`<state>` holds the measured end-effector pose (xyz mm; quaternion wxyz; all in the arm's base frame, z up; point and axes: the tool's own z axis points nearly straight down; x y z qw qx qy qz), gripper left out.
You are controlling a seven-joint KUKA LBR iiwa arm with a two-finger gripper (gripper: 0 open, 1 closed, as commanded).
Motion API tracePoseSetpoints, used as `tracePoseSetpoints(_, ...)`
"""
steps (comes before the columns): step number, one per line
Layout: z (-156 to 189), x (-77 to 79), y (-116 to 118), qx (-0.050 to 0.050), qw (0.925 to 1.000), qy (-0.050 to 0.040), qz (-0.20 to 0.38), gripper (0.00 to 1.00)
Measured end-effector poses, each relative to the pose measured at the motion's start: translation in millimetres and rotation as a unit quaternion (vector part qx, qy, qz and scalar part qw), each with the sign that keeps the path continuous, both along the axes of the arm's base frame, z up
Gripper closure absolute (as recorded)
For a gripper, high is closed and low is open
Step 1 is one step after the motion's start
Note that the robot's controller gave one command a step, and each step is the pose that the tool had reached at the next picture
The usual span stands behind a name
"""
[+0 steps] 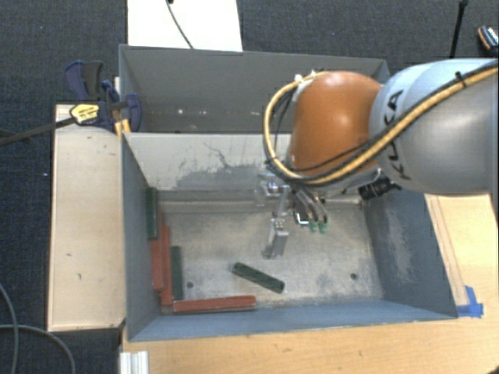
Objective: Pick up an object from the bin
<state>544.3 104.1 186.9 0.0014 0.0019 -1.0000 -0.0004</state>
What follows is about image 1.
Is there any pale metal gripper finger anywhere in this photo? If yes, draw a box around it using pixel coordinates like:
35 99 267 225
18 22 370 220
254 172 282 208
260 217 290 259

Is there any dark green flat block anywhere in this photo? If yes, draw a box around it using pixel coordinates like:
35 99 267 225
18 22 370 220
170 245 185 302
145 186 159 242
231 262 286 295

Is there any red-brown flat block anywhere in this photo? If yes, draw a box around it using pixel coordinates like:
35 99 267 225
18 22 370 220
157 210 175 308
172 295 257 314

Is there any grey metal bin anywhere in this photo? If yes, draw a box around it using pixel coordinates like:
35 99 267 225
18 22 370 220
118 44 459 343

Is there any pale wood flat board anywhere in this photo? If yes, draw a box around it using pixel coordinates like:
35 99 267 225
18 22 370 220
46 103 128 333

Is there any black cylinder on white bracket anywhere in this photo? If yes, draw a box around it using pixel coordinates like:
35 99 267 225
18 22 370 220
357 175 402 202

